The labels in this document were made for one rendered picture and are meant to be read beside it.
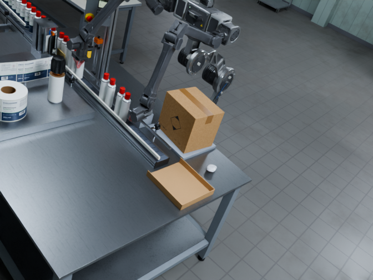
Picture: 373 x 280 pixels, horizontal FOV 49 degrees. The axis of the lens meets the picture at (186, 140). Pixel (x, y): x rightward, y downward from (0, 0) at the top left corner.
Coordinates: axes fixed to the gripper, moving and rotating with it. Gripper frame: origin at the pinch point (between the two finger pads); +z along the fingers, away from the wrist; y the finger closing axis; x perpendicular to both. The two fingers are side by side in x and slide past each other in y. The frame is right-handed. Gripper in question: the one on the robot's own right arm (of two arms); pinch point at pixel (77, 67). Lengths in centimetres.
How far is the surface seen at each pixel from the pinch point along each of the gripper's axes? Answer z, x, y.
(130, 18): 39, 161, -141
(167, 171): 17, 5, 92
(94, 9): -37.0, 8.6, -4.9
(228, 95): 96, 252, -38
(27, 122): 14, -47, 26
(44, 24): -12.7, -5.6, -36.7
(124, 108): 2.1, 3.2, 47.2
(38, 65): 0.2, -23.6, -7.7
